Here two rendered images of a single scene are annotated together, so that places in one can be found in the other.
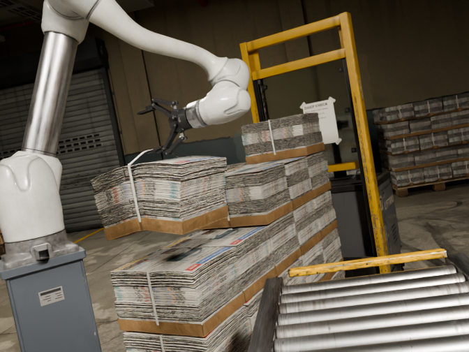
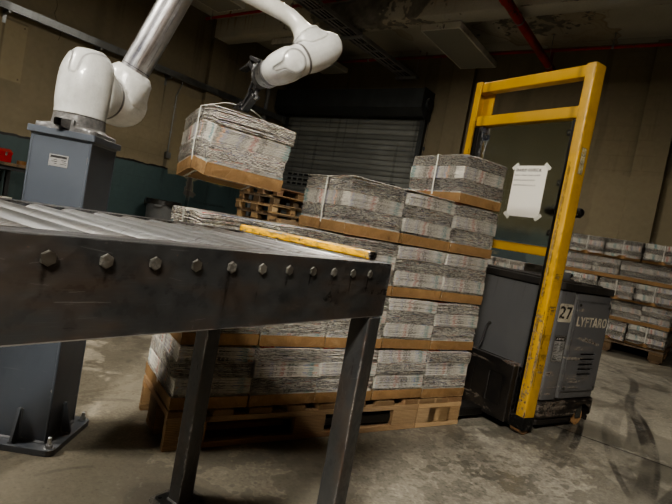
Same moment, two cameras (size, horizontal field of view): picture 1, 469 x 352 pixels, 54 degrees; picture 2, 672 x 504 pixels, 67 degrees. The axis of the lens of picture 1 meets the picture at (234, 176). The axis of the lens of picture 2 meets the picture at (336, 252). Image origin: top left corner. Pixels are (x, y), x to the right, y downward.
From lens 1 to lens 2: 104 cm
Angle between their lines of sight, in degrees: 26
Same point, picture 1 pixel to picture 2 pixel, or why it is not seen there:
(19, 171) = (76, 56)
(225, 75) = (302, 39)
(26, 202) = (69, 80)
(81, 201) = not seen: hidden behind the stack
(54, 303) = (58, 167)
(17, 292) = (35, 145)
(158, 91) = not seen: hidden behind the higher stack
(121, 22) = not seen: outside the picture
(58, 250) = (77, 128)
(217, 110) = (269, 65)
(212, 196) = (262, 161)
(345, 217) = (518, 312)
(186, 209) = (218, 155)
